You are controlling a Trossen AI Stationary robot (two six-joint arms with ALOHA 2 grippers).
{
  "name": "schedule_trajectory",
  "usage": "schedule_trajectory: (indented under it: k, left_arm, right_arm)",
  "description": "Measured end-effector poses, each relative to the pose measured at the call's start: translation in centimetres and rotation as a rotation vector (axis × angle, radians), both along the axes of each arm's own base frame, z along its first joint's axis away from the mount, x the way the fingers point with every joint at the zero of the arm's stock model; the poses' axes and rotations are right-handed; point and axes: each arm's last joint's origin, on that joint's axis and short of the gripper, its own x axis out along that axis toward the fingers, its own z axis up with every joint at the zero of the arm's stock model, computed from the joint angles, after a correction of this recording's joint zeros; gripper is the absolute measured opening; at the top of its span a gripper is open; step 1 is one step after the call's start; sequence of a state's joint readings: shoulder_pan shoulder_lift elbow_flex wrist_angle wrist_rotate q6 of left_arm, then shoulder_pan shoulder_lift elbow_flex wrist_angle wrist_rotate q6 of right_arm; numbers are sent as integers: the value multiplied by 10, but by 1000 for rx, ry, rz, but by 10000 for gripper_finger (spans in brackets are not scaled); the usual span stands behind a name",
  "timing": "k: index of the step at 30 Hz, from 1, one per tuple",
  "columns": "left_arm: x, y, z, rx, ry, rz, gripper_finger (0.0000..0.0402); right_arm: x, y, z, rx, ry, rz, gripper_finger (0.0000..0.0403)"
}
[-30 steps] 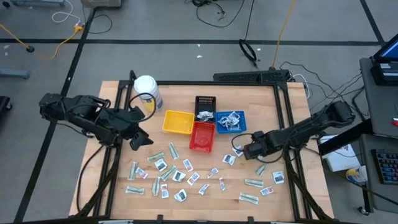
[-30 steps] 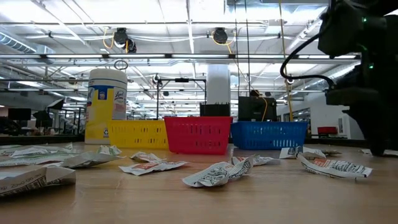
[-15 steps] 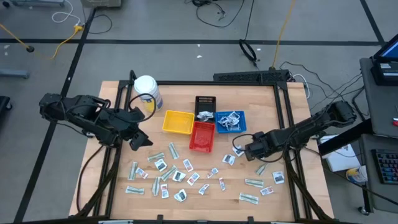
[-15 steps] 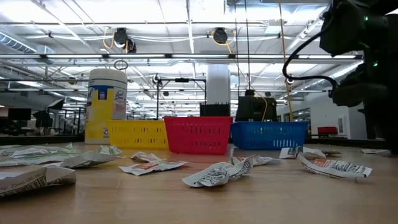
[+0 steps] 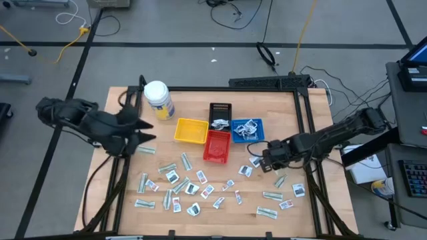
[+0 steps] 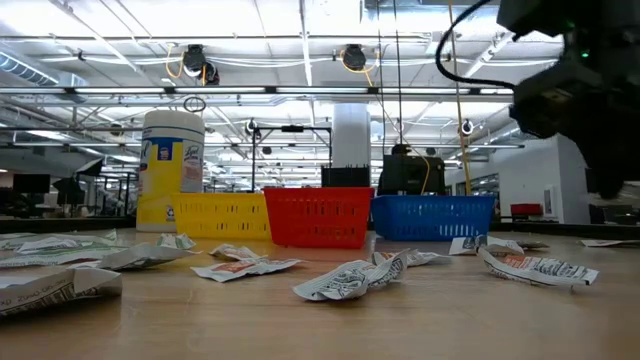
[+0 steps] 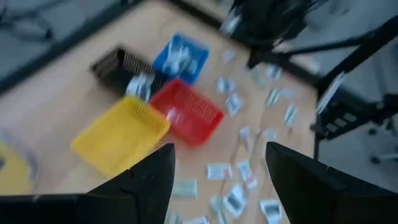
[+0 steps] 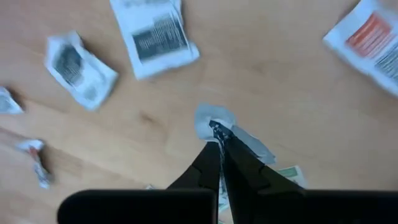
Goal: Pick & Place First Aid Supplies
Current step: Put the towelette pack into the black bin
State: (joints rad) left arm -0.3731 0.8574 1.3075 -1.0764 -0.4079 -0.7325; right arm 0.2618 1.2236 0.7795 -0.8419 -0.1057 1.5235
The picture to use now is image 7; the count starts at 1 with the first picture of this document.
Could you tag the black diagonal beam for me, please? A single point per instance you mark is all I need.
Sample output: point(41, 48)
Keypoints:
point(357, 51)

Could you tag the red plastic basket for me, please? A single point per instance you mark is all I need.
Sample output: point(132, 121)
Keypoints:
point(199, 124)

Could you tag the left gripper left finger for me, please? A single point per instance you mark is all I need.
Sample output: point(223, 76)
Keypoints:
point(124, 205)

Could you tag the green-striped bandage packet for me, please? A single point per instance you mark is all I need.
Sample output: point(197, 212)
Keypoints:
point(216, 210)
point(273, 97)
point(175, 218)
point(290, 114)
point(185, 188)
point(140, 87)

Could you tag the disinfecting wipes canister white lid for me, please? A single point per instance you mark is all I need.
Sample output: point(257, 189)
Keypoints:
point(12, 168)

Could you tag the yellow plastic basket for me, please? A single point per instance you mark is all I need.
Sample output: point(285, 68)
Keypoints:
point(118, 140)

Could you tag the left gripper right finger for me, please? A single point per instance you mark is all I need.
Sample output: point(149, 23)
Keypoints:
point(326, 199)

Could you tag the black plastic basket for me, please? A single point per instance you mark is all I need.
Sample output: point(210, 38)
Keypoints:
point(109, 70)

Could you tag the blue plastic basket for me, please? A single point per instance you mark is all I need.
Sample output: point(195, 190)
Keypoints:
point(202, 54)

